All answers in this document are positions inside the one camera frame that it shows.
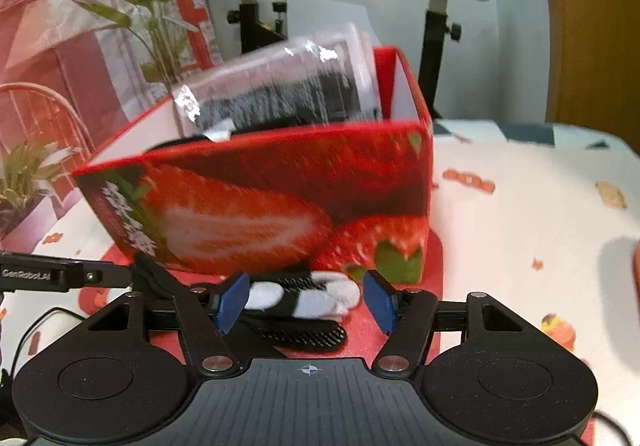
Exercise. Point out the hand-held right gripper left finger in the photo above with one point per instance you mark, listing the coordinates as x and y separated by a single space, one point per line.
232 302

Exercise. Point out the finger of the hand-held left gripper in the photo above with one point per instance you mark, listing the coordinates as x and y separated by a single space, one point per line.
150 273

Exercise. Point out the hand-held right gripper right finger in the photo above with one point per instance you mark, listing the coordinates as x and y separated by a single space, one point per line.
380 302

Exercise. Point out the black and white sock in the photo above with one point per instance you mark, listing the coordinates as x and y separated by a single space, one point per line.
325 301

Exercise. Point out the black mesh sock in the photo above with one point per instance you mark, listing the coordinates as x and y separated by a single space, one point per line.
300 333

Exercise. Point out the red strawberry print box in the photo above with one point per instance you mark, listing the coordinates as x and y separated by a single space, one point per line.
250 206

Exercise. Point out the clear bag of dark clothing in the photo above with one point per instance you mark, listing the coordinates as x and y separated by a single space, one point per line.
280 96

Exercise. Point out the printed tablecloth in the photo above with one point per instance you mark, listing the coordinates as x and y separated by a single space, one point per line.
525 226

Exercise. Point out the red plant print backdrop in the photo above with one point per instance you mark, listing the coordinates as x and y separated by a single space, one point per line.
40 26

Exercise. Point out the black exercise bike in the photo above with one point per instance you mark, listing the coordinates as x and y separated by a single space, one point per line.
432 41

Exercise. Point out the white paper sheet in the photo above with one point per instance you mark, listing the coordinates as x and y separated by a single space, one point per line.
320 11

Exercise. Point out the wooden door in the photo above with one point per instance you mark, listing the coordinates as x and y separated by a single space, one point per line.
600 26

